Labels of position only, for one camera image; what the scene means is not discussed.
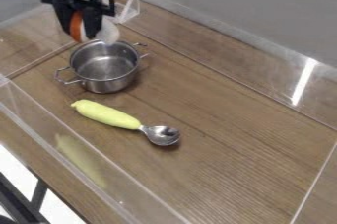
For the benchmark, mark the red and white toy mushroom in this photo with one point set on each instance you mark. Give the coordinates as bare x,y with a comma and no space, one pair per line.
108,34

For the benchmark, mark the silver metal pot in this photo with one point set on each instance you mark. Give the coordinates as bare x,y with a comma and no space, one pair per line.
102,68

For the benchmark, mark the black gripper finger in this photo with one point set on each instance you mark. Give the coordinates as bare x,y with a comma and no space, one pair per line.
64,15
92,20

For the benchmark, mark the spoon with yellow handle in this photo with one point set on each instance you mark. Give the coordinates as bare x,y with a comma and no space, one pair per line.
160,135

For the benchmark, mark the black metal table frame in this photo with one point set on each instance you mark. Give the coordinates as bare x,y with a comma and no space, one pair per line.
24,210

